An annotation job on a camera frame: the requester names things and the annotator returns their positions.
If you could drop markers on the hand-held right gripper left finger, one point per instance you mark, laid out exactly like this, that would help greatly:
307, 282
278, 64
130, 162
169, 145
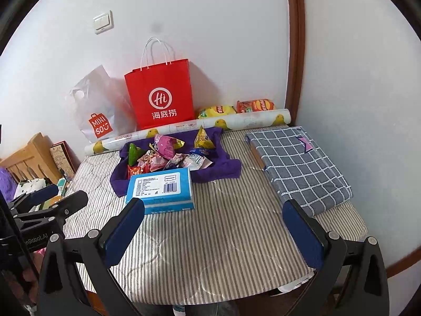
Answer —
123, 233

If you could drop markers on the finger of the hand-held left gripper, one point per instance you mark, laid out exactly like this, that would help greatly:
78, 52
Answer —
39, 195
62, 205

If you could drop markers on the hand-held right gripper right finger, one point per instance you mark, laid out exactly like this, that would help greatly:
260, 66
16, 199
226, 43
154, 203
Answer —
302, 233

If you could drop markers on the pink white snack packet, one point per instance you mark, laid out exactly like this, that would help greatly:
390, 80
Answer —
153, 164

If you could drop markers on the green snack packet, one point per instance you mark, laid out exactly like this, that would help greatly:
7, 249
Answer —
134, 154

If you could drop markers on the pile of small snacks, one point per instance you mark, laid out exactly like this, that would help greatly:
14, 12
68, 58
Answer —
174, 163

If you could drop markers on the pink snack bag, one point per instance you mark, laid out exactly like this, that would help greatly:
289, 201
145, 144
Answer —
164, 145

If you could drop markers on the white red print snack packet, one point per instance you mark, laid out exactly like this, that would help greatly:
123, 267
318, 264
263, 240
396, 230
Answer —
190, 163

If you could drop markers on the blue cookie packet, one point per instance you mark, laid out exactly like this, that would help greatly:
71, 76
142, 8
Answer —
199, 152

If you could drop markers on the yellow snack packet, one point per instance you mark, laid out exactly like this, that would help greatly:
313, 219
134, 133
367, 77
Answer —
203, 138

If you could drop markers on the white teal packet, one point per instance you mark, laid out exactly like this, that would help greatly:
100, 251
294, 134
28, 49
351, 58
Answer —
62, 186

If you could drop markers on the violet fabric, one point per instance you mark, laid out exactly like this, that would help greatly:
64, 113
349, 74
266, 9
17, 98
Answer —
6, 184

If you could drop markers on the patterned framed box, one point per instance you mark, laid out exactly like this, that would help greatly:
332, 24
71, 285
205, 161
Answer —
64, 159

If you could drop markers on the white plastic object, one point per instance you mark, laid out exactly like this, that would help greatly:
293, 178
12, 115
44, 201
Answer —
292, 285

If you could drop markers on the blue tissue pack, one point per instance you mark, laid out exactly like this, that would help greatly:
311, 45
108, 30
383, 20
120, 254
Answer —
159, 191

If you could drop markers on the grey checked cloth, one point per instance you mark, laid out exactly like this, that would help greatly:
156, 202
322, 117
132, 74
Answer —
299, 174

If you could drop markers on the striped mattress pad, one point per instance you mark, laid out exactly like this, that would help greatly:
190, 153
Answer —
230, 230

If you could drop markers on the pink cloth tag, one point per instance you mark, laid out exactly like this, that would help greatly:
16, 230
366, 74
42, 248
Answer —
304, 143

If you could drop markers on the purple towel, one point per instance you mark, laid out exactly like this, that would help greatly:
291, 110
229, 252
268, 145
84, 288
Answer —
223, 168

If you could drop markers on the white plastic bag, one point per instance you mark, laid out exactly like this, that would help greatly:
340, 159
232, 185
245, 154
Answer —
95, 105

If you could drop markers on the fruit print paper roll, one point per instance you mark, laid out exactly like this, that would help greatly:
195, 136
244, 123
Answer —
250, 120

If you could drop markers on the red chip bag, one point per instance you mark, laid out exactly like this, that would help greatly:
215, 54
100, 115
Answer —
256, 106

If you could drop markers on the red paper bag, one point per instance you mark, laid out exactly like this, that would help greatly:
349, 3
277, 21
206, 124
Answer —
159, 95

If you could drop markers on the yellow chip bag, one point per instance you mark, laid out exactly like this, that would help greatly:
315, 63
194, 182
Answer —
217, 111

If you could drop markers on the white wall switch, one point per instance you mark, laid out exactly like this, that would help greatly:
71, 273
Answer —
102, 22

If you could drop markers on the wooden door frame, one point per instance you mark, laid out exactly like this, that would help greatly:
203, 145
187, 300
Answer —
296, 39

